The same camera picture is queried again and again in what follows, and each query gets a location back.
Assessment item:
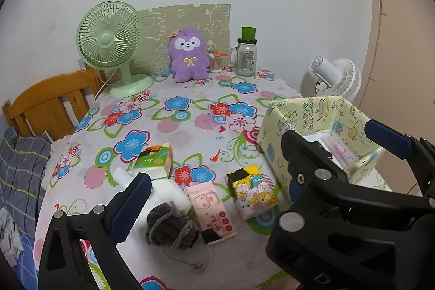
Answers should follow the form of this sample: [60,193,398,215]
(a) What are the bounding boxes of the green tissue pack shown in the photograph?
[131,144,174,180]

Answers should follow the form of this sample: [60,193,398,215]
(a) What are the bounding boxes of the beige door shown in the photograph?
[352,0,435,195]

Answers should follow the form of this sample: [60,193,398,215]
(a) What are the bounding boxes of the white plastic packet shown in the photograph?
[114,167,137,190]

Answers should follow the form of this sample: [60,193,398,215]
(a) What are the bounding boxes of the grey drawstring pouch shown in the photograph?
[145,202,201,250]

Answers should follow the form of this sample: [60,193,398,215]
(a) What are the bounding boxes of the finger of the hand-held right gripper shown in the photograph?
[365,119,435,198]
[267,129,435,290]

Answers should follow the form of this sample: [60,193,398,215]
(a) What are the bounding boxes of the white fan cable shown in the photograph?
[95,71,114,100]

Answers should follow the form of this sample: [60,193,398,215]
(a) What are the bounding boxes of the wooden bed headboard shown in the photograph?
[2,67,106,141]

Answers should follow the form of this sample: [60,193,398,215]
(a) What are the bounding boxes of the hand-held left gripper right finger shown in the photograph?
[290,179,302,204]

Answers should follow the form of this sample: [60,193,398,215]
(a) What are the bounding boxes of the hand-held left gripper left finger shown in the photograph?
[37,172,151,290]

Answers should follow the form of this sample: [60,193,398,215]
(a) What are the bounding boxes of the purple plush toy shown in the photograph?
[167,27,211,83]

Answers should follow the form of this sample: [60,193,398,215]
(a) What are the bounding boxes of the yellow tissue pack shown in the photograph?
[226,165,281,221]

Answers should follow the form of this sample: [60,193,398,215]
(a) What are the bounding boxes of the green desk fan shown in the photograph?
[76,1,154,98]

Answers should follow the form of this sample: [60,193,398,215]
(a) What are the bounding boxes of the grey plaid pillow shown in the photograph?
[0,127,51,239]

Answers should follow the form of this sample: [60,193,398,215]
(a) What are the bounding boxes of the cotton swab jar orange lid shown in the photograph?
[208,51,229,73]

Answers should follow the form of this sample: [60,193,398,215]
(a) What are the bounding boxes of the white clip fan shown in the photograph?
[307,55,362,98]

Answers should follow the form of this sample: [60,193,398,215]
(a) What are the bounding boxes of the clear plastic packet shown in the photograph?
[302,130,360,171]

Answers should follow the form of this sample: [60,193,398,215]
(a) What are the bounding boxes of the floral tablecloth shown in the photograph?
[34,67,391,290]

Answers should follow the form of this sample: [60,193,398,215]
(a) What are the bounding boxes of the pink tissue pack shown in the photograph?
[185,183,237,246]

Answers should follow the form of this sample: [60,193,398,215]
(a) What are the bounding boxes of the yellow printed storage box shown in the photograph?
[256,95,386,209]

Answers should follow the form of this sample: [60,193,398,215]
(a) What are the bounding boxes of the white crumpled cloth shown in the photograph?
[0,208,24,263]

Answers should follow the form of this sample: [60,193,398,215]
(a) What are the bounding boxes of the white towel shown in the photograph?
[134,174,192,238]

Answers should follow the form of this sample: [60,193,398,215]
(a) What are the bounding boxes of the glass mug jar green lid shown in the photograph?
[229,27,258,76]

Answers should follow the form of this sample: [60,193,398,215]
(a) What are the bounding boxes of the blue bed sheet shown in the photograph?
[14,232,39,280]

